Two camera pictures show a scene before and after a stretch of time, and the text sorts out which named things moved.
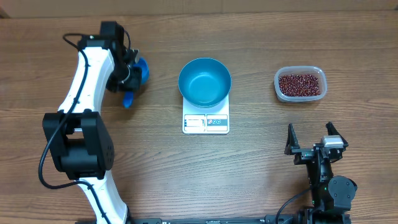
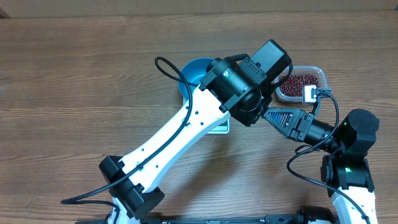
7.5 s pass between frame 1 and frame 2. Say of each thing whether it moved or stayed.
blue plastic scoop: moved
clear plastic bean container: stayed
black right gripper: moved
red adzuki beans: stayed
